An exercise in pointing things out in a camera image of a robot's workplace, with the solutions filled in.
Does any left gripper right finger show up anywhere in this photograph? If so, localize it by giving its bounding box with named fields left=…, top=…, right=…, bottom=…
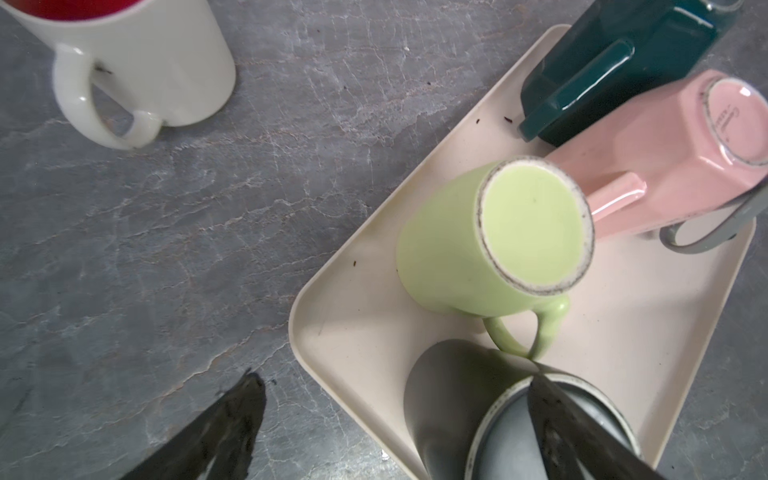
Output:
left=527, top=374, right=661, bottom=479

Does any grey mug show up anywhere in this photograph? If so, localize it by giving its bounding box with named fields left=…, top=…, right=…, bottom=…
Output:
left=659, top=179, right=767, bottom=255

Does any black mug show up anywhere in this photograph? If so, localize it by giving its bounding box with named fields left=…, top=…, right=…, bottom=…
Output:
left=404, top=339, right=641, bottom=479

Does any dark green mug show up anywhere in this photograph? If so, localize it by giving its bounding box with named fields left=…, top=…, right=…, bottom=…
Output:
left=518, top=0, right=743, bottom=146

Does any pink mug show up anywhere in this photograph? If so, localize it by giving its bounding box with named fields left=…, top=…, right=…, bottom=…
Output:
left=547, top=70, right=767, bottom=240

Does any white mug red inside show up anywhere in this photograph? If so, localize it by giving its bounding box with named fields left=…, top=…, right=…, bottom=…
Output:
left=1, top=0, right=236, bottom=150

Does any light green mug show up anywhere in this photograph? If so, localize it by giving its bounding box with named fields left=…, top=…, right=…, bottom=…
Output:
left=396, top=156, right=595, bottom=360

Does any beige plastic tray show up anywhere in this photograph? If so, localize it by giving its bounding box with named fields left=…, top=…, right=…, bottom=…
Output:
left=289, top=25, right=756, bottom=479

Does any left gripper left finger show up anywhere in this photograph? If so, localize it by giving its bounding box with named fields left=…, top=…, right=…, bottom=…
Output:
left=124, top=372, right=267, bottom=479

